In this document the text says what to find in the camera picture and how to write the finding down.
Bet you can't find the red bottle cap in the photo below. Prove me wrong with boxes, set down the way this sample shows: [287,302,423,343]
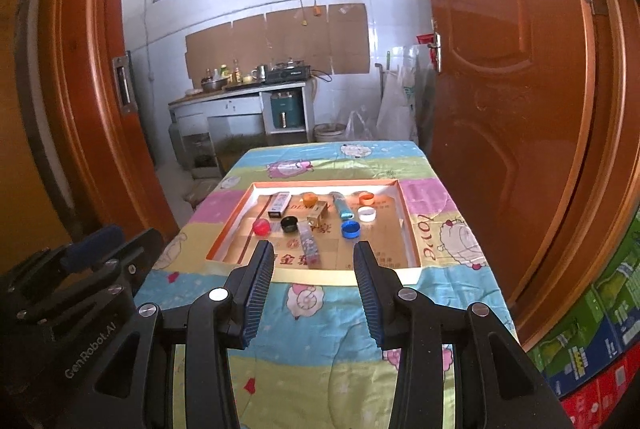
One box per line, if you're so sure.
[252,218,271,236]

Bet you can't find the black bottle cap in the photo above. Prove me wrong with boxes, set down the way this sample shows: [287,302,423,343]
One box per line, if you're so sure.
[280,215,298,233]

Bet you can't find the white slim box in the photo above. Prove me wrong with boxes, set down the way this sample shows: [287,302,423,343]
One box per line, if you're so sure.
[267,192,292,218]

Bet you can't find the clear plastic lighter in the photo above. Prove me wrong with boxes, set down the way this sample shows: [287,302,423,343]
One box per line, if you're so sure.
[297,222,320,267]

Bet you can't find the orange bottle cap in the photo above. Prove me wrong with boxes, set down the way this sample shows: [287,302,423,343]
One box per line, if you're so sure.
[302,192,318,208]
[358,191,375,206]

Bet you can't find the gold cigarette box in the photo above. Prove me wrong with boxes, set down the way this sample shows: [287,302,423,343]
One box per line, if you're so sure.
[307,201,328,229]

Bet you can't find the blue bottle cap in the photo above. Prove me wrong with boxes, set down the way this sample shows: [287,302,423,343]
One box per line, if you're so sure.
[341,220,361,239]

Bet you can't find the white bottle cap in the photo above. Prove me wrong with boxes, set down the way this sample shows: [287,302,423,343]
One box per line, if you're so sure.
[357,206,378,223]

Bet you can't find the teal lighter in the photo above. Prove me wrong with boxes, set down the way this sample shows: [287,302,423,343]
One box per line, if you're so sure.
[330,192,354,221]

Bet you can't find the red carton box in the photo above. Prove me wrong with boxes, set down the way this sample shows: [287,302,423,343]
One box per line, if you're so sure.
[561,342,639,429]

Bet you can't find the green blue carton box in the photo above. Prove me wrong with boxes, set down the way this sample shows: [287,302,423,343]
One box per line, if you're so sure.
[528,217,640,397]

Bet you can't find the colourful cartoon tablecloth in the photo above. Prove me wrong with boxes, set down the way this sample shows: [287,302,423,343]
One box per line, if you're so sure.
[136,141,511,428]

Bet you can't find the orange-rimmed cardboard tray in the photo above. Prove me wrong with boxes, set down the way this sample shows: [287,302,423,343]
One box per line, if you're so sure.
[205,179,421,286]

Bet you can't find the metal wok pot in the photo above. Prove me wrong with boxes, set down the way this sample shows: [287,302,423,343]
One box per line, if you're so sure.
[201,78,229,92]

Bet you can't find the white kitchen counter cabinet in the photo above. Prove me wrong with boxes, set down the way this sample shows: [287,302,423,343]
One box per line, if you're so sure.
[169,79,316,170]

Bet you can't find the black gas stove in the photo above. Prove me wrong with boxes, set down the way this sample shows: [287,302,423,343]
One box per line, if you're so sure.
[266,61,311,84]

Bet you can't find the brown wooden door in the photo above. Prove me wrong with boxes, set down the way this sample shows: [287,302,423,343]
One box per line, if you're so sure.
[430,0,639,347]

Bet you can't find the white plastic bag hanging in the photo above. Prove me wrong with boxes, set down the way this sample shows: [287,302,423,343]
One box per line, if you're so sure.
[376,66,418,142]

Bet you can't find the brown door frame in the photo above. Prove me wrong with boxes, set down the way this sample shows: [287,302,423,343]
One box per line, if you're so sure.
[1,0,178,267]

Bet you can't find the cardboard wall sheets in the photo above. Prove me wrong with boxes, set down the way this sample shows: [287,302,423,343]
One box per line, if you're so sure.
[184,4,371,86]

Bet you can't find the metal door handle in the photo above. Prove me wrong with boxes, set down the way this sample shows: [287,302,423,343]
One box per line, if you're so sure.
[416,32,442,74]

